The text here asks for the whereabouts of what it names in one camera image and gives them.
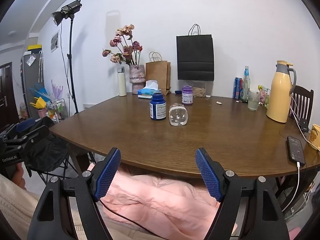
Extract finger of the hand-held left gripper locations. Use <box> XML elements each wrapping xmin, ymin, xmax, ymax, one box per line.
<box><xmin>5</xmin><ymin>125</ymin><xmax>50</xmax><ymax>153</ymax></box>
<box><xmin>0</xmin><ymin>118</ymin><xmax>36</xmax><ymax>140</ymax></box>

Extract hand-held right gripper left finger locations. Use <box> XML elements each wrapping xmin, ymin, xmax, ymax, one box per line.
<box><xmin>26</xmin><ymin>147</ymin><xmax>122</xmax><ymax>240</ymax></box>

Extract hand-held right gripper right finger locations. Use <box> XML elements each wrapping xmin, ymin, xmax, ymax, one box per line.
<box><xmin>195</xmin><ymin>147</ymin><xmax>290</xmax><ymax>240</ymax></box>

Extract clear plastic bottle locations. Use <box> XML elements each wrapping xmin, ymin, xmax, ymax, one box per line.
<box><xmin>169</xmin><ymin>104</ymin><xmax>188</xmax><ymax>126</ymax></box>

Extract yellow cartoon cup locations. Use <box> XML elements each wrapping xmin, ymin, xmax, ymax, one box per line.
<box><xmin>306</xmin><ymin>124</ymin><xmax>320</xmax><ymax>152</ymax></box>

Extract black cloth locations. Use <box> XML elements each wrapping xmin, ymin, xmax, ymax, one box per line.
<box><xmin>24</xmin><ymin>117</ymin><xmax>70</xmax><ymax>173</ymax></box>

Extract storage cart with items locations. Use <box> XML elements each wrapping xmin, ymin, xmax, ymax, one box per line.
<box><xmin>46</xmin><ymin>99</ymin><xmax>69</xmax><ymax>124</ymax></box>

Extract dark brown door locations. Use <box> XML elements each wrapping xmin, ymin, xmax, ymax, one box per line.
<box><xmin>0</xmin><ymin>62</ymin><xmax>19</xmax><ymax>128</ymax></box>

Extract black folding chair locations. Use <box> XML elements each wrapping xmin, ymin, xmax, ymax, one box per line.
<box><xmin>25</xmin><ymin>152</ymin><xmax>77</xmax><ymax>183</ymax></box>

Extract purple plastic hangers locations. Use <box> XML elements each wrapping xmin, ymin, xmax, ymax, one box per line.
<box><xmin>51</xmin><ymin>79</ymin><xmax>64</xmax><ymax>100</ymax></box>

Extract grey refrigerator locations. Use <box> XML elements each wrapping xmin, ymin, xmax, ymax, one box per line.
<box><xmin>21</xmin><ymin>50</ymin><xmax>45</xmax><ymax>118</ymax></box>

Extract purple pill bottle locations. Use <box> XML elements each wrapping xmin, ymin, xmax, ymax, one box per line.
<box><xmin>182</xmin><ymin>86</ymin><xmax>194</xmax><ymax>105</ymax></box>

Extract blue pill bottle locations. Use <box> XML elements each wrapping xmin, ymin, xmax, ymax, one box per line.
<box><xmin>149</xmin><ymin>93</ymin><xmax>167</xmax><ymax>121</ymax></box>

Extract clear jar of grains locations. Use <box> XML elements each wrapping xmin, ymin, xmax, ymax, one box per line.
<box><xmin>192</xmin><ymin>81</ymin><xmax>207</xmax><ymax>98</ymax></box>

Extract drinking glass with water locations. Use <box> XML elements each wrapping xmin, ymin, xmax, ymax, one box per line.
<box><xmin>247</xmin><ymin>90</ymin><xmax>260</xmax><ymax>112</ymax></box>

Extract blue tissue box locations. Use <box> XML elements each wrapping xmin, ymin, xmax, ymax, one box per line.
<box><xmin>137</xmin><ymin>80</ymin><xmax>162</xmax><ymax>99</ymax></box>

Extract blue soda can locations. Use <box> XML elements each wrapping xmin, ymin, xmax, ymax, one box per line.
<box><xmin>233</xmin><ymin>77</ymin><xmax>243</xmax><ymax>99</ymax></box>

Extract white thermos bottle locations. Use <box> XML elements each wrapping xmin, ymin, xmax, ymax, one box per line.
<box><xmin>117</xmin><ymin>66</ymin><xmax>127</xmax><ymax>97</ymax></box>

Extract colourful snack packets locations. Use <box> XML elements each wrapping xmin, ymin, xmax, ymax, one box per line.
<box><xmin>257</xmin><ymin>85</ymin><xmax>271</xmax><ymax>109</ymax></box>

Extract clear glass bottle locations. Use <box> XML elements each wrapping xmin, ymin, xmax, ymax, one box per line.
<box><xmin>241</xmin><ymin>66</ymin><xmax>251</xmax><ymax>103</ymax></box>

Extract pink ceramic vase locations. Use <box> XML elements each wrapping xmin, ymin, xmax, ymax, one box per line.
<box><xmin>129</xmin><ymin>65</ymin><xmax>146</xmax><ymax>95</ymax></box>

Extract yellow thermos jug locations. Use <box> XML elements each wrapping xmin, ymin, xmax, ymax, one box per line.
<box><xmin>266</xmin><ymin>60</ymin><xmax>297</xmax><ymax>123</ymax></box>

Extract brown paper bag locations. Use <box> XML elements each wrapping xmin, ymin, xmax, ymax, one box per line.
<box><xmin>145</xmin><ymin>52</ymin><xmax>172</xmax><ymax>96</ymax></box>

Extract dark wooden chair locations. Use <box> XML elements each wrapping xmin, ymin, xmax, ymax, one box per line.
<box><xmin>290</xmin><ymin>85</ymin><xmax>314</xmax><ymax>130</ymax></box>

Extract studio light on stand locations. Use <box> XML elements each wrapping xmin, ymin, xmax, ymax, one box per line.
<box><xmin>51</xmin><ymin>0</ymin><xmax>82</xmax><ymax>114</ymax></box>

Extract black paper bag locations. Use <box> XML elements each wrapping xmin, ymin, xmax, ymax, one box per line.
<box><xmin>176</xmin><ymin>24</ymin><xmax>215</xmax><ymax>82</ymax></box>

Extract dried rose bouquet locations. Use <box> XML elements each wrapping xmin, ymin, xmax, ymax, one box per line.
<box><xmin>102</xmin><ymin>24</ymin><xmax>143</xmax><ymax>67</ymax></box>

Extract black cable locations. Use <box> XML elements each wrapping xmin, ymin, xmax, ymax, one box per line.
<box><xmin>100</xmin><ymin>199</ymin><xmax>160</xmax><ymax>238</ymax></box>

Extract white charging cable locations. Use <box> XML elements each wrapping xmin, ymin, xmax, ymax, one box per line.
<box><xmin>282</xmin><ymin>162</ymin><xmax>304</xmax><ymax>214</ymax></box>

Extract white power bank cable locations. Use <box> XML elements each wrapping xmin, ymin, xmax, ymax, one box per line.
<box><xmin>289</xmin><ymin>97</ymin><xmax>320</xmax><ymax>153</ymax></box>

